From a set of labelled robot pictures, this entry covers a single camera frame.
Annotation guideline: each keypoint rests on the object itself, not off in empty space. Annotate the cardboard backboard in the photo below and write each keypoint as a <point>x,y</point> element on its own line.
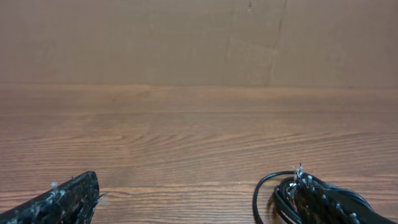
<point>320,44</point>

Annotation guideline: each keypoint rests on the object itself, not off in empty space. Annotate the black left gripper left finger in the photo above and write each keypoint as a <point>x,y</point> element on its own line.
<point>72,202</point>

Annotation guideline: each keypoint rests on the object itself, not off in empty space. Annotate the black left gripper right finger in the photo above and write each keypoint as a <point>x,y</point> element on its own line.
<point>321,202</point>

